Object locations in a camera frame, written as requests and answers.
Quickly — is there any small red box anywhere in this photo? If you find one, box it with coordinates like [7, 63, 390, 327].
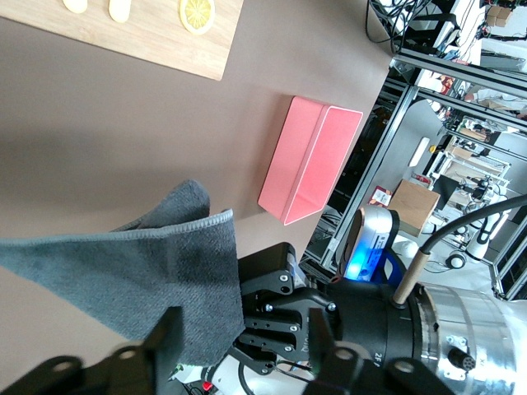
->
[368, 185, 392, 207]

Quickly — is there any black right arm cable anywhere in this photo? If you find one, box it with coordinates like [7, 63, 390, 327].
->
[390, 193, 527, 309]

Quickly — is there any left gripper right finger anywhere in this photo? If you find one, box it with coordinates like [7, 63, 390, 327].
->
[308, 308, 454, 395]

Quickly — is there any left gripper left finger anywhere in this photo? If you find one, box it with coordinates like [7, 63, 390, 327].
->
[0, 306, 184, 395]

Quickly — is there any wooden cutting board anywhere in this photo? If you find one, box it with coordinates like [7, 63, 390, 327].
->
[0, 0, 245, 81]

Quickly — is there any lemon slice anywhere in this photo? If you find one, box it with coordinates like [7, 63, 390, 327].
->
[179, 0, 216, 35]

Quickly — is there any pink plastic bin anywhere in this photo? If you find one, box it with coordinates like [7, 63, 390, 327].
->
[258, 95, 364, 226]

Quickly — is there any cardboard box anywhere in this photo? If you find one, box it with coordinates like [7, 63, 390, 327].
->
[389, 179, 441, 239]

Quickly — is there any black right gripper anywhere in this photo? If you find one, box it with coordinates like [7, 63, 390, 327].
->
[230, 242, 426, 376]

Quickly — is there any yellow fork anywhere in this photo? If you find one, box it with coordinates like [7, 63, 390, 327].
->
[108, 0, 133, 23]

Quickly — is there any aluminium frame structure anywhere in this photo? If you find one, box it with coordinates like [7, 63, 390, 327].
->
[302, 55, 527, 301]

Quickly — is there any grey and red cloth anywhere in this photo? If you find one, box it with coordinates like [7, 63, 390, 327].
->
[0, 179, 245, 367]

